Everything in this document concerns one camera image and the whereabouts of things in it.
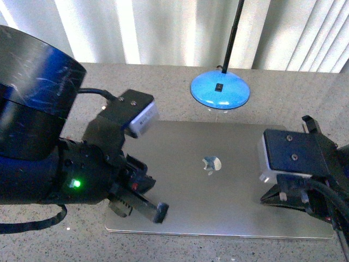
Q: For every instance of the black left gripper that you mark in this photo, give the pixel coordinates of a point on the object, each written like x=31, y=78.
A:
x=96, y=169

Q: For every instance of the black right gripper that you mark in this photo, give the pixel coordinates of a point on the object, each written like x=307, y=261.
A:
x=323, y=198

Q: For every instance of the grey aluminium laptop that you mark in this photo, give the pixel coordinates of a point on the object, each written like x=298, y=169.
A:
x=208, y=174

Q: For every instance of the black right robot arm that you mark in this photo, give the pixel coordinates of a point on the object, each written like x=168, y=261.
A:
x=335, y=158

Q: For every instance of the black blue left robot arm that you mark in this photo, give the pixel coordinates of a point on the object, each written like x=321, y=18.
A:
x=39, y=84

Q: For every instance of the blue desk lamp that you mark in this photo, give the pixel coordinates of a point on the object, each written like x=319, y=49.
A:
x=221, y=89

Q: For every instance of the white pleated curtain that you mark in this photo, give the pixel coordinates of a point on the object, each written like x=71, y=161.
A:
x=305, y=36

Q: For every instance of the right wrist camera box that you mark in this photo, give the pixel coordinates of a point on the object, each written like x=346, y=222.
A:
x=283, y=152

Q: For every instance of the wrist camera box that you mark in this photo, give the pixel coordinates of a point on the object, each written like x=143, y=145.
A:
x=283, y=152
x=134, y=112

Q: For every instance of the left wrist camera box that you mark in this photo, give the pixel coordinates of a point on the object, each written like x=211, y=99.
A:
x=134, y=112

